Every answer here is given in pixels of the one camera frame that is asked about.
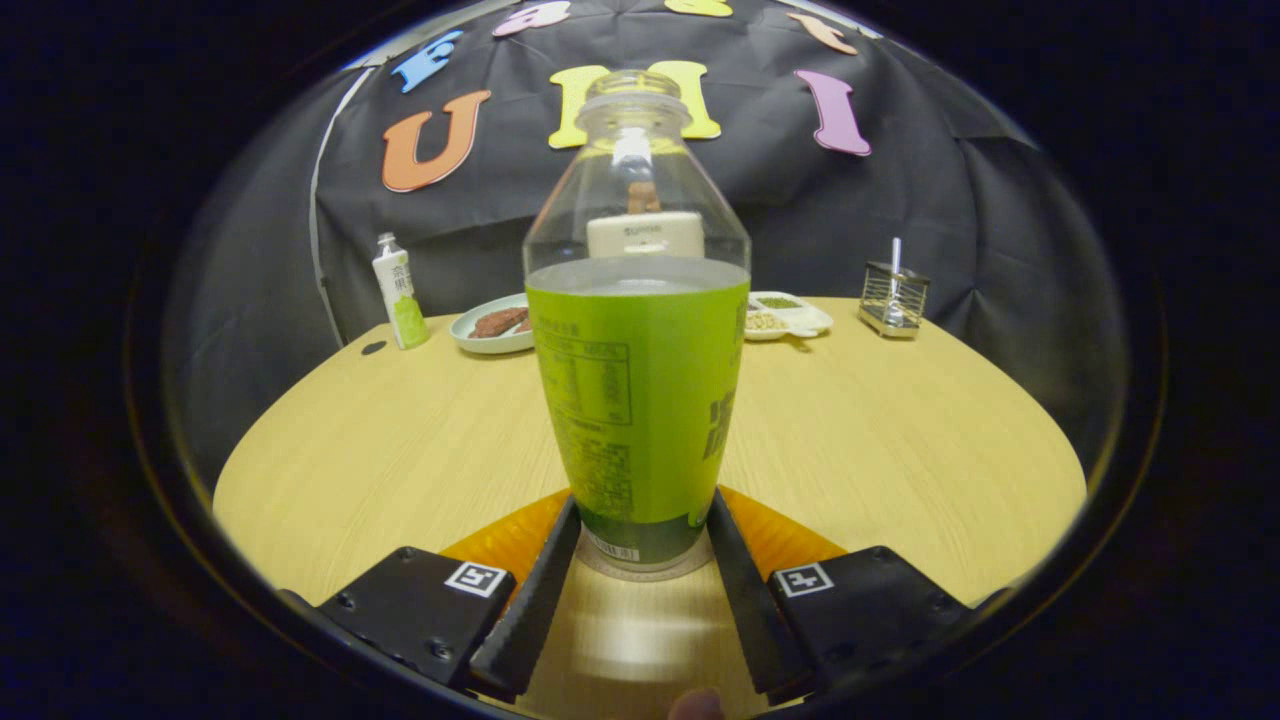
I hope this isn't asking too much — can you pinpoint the brown meat piece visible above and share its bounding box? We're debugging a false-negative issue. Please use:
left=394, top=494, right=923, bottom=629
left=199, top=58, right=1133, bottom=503
left=472, top=307, right=531, bottom=339

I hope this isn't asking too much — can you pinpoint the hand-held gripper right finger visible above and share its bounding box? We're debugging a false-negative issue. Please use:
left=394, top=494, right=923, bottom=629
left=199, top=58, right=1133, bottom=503
left=706, top=486, right=986, bottom=706

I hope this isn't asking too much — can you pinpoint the wooden table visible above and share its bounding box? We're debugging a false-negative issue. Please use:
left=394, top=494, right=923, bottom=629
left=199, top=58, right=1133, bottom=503
left=212, top=297, right=1088, bottom=719

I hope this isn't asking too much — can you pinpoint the metal wire holder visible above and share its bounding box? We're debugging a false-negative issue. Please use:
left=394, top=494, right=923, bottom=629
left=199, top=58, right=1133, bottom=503
left=858, top=261, right=931, bottom=340

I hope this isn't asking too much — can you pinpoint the white green capped bottle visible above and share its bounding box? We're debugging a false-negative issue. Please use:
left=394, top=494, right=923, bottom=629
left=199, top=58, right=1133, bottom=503
left=372, top=233, right=432, bottom=351

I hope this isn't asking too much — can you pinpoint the white toaster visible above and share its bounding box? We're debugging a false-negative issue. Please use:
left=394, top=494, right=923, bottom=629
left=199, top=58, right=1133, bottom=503
left=586, top=210, right=706, bottom=259

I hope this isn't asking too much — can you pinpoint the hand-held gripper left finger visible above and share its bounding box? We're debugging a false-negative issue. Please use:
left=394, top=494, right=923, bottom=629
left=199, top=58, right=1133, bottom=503
left=316, top=488, right=584, bottom=704

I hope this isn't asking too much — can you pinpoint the clear green label juice bottle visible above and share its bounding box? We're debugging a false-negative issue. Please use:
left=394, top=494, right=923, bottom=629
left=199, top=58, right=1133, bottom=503
left=522, top=69, right=752, bottom=576

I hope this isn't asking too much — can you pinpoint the pale green plate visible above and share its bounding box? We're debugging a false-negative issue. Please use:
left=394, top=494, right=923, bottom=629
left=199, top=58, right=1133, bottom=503
left=449, top=293, right=536, bottom=356

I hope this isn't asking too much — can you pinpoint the white divided dish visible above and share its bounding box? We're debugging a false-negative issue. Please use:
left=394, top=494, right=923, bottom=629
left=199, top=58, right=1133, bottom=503
left=745, top=291, right=834, bottom=343

